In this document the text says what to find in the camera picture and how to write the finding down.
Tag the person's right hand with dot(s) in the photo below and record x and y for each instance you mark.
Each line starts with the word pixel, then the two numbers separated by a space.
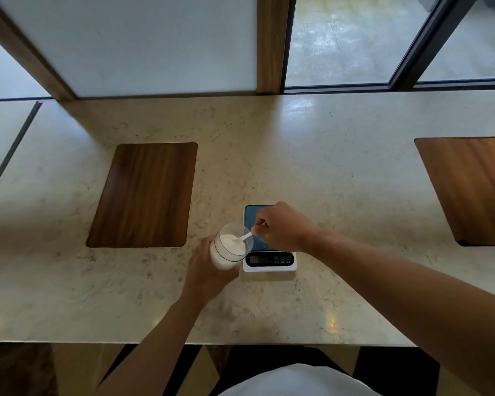
pixel 286 228

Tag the person's left hand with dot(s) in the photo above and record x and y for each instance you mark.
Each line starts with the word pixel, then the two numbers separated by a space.
pixel 204 278

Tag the person's right fingers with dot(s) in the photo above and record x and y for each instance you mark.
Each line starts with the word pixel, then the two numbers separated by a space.
pixel 259 228

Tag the white plastic spoon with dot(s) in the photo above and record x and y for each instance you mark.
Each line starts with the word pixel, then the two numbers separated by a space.
pixel 245 236

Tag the clear jar of white powder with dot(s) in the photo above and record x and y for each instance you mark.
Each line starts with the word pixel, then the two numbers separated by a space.
pixel 229 246

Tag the person's right forearm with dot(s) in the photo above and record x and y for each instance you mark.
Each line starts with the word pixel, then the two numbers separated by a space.
pixel 412 301

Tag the person's left forearm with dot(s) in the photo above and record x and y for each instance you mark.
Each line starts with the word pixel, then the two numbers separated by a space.
pixel 154 350

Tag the white digital kitchen scale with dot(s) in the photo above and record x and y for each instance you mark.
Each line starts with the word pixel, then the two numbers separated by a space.
pixel 268 259

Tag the dark wooden inlay panel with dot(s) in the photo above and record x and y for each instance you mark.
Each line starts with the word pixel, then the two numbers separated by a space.
pixel 470 189
pixel 145 195

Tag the person's white shirt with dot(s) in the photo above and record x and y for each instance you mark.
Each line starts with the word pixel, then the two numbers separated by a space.
pixel 299 381

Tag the person's black trousers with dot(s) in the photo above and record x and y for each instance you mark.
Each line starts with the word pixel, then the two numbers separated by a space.
pixel 396 371

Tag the wooden window post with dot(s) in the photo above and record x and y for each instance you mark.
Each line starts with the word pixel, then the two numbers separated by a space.
pixel 272 43

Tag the black window frame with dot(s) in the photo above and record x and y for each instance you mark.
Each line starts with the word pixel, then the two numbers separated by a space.
pixel 420 45

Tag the wooden slanted frame beam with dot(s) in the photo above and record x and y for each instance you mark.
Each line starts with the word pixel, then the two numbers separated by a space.
pixel 22 47

